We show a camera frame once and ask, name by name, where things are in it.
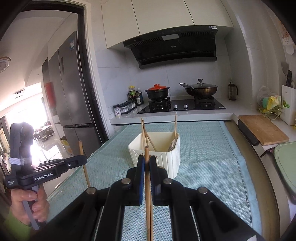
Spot wooden chopstick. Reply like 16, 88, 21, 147
144, 146, 154, 241
78, 140, 92, 188
174, 114, 177, 138

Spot left human hand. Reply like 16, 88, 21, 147
9, 185, 50, 227

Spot cardboard box on floor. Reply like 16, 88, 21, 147
60, 136, 73, 156

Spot teal woven table mat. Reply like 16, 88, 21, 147
48, 121, 262, 240

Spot grey refrigerator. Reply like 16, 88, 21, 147
42, 31, 107, 157

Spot red fire extinguisher box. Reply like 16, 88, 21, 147
44, 82, 56, 108

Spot white spice jar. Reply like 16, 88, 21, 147
113, 104, 121, 118

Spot metal spoon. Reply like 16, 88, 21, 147
168, 134, 178, 152

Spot cream utensil holder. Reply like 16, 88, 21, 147
128, 132, 181, 179

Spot black condiment rack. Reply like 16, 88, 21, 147
119, 100, 137, 114

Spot green plastic tray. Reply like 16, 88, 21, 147
274, 142, 296, 204

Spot wooden cutting board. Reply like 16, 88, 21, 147
238, 115, 290, 146

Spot yellow cap sauce bottle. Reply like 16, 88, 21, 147
128, 85, 137, 102

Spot dark soy sauce bottle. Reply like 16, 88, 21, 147
136, 88, 144, 106

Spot black gas stove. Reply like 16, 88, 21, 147
138, 96, 226, 114

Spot black pot orange lid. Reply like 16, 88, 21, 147
145, 84, 170, 101

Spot yellow green plastic bag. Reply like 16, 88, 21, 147
257, 86, 290, 116

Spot white knife block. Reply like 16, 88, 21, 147
280, 85, 295, 126

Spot wok with glass lid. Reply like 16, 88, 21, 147
179, 78, 218, 99

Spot dark french press jug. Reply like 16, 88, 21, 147
228, 82, 238, 101

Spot black range hood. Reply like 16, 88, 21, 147
123, 25, 218, 69

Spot wall calendar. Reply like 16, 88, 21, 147
279, 21, 295, 55

